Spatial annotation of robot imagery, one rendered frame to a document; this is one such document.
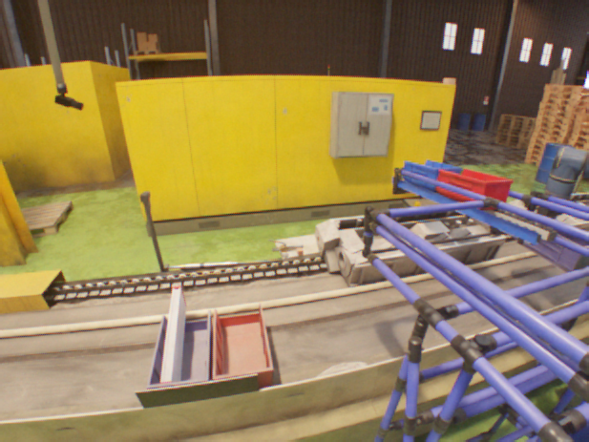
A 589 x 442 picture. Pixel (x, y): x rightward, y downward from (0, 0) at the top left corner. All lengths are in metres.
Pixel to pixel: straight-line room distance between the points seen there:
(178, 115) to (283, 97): 1.19
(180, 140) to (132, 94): 0.70
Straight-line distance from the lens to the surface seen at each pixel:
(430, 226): 1.75
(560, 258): 1.66
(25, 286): 1.88
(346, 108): 3.40
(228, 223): 3.71
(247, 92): 3.35
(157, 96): 3.42
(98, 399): 1.26
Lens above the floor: 1.69
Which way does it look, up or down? 26 degrees down
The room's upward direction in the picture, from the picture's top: straight up
